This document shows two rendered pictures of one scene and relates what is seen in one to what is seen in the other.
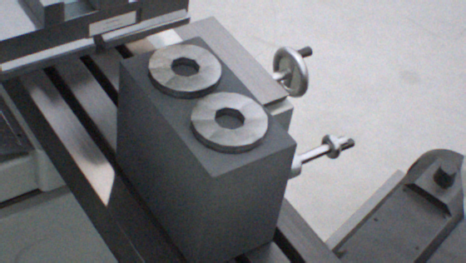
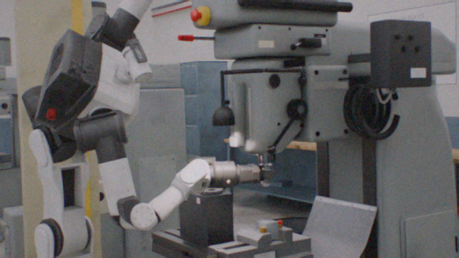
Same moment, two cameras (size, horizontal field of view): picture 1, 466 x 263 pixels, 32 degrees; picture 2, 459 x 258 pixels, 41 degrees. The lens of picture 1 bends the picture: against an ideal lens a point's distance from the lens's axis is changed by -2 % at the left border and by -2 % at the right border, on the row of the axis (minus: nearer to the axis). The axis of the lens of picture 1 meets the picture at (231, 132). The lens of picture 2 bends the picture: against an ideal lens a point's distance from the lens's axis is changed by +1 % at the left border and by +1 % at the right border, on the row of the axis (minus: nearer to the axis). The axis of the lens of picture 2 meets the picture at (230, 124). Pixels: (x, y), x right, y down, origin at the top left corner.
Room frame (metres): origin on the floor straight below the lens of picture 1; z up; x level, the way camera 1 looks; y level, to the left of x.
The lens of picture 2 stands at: (3.12, 0.44, 1.52)
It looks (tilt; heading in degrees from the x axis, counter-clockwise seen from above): 3 degrees down; 187
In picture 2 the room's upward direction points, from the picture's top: 2 degrees counter-clockwise
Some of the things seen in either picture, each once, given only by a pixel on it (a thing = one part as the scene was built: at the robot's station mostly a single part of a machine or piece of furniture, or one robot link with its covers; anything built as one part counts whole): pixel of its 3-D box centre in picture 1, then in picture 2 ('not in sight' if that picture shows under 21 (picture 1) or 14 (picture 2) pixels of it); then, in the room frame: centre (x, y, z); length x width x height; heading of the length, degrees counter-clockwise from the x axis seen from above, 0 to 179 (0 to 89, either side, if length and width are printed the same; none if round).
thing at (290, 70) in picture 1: (277, 76); not in sight; (1.38, -0.08, 0.64); 0.16 x 0.12 x 0.12; 131
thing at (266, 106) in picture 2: not in sight; (265, 105); (1.05, 0.30, 1.47); 0.21 x 0.19 x 0.32; 41
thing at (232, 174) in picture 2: not in sight; (239, 174); (1.08, 0.21, 1.24); 0.13 x 0.12 x 0.10; 16
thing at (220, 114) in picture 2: not in sight; (223, 115); (1.20, 0.18, 1.44); 0.07 x 0.07 x 0.06
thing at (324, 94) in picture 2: not in sight; (307, 103); (0.93, 0.45, 1.47); 0.24 x 0.19 x 0.26; 41
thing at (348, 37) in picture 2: not in sight; (367, 50); (0.72, 0.68, 1.66); 0.80 x 0.23 x 0.20; 131
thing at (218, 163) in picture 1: (199, 149); (205, 213); (0.74, 0.04, 1.04); 0.22 x 0.12 x 0.20; 40
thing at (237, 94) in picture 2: not in sight; (237, 114); (1.12, 0.22, 1.45); 0.04 x 0.04 x 0.21; 41
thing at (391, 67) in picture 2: not in sight; (402, 54); (1.11, 0.75, 1.62); 0.20 x 0.09 x 0.21; 131
